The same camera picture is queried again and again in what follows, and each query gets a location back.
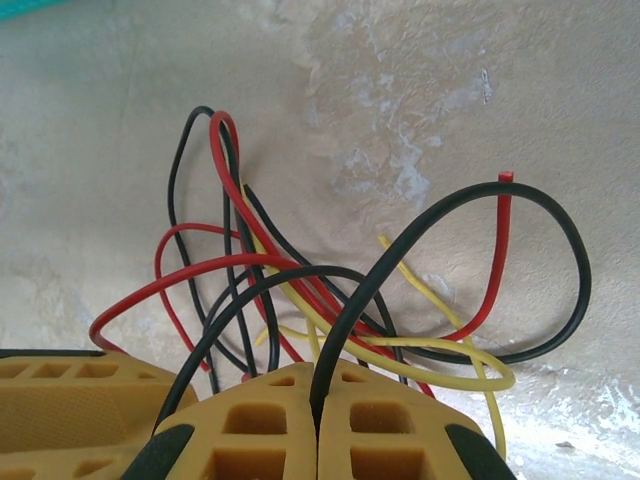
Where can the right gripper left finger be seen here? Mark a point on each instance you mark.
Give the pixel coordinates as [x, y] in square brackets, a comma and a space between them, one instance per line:
[300, 440]

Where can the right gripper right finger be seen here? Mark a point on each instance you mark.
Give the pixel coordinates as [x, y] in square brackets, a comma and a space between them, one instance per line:
[430, 450]

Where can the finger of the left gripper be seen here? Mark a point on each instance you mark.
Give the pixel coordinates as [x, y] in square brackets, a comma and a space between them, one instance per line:
[50, 415]

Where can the teal plastic basket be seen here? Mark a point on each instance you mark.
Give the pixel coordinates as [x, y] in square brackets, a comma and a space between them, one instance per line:
[30, 7]

